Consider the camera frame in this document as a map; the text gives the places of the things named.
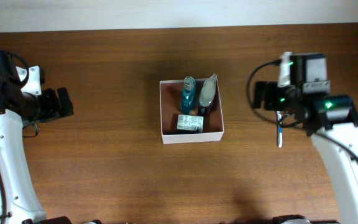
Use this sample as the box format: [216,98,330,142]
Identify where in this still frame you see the blue white toothbrush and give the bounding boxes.
[276,111,284,148]

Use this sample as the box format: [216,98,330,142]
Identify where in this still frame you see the clear spray bottle purple liquid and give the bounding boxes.
[198,73,218,116]

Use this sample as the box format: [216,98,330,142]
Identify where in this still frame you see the teal mouthwash bottle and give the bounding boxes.
[181,77,196,114]

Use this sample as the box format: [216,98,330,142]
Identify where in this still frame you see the green white small box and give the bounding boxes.
[177,114,204,133]

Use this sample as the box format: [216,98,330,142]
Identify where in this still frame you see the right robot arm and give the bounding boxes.
[246,52,358,223]

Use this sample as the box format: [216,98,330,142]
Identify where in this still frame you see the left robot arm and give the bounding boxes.
[0,50,74,223]

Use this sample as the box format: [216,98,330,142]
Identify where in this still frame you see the white open cardboard box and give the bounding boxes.
[159,80,224,144]

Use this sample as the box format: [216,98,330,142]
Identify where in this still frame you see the right black cable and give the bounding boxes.
[246,58,358,212]

